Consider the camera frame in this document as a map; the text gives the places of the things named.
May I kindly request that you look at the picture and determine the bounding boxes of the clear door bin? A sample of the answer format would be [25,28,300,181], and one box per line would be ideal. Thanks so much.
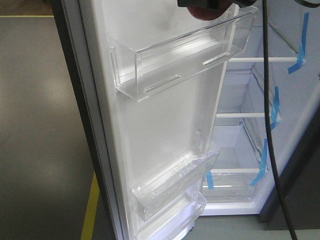
[133,184,207,240]
[110,6,258,102]
[128,131,220,221]

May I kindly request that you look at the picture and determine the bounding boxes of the fridge door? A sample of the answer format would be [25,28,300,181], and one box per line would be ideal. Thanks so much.
[50,0,239,240]

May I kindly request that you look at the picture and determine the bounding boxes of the clear crisper drawer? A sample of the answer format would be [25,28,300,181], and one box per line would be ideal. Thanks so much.
[201,173,256,203]

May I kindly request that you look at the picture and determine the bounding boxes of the black cable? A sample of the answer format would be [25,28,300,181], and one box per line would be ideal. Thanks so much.
[261,0,299,240]

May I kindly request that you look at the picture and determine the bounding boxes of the red yellow apple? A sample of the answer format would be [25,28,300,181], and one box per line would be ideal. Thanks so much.
[187,5,230,21]

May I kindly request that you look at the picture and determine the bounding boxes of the yellow floor tape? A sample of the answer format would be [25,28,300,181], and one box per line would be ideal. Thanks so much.
[0,16,94,240]

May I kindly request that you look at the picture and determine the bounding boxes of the clear middle door bin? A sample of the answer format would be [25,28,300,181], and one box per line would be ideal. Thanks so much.
[128,131,220,221]

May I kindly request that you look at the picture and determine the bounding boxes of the clear upper door bin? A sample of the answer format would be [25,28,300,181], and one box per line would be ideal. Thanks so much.
[110,6,258,102]

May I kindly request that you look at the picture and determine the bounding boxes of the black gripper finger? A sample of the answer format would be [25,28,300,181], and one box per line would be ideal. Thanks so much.
[177,0,256,9]

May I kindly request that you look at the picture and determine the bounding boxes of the clear lower door bin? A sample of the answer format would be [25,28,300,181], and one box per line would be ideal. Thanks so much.
[133,184,207,240]

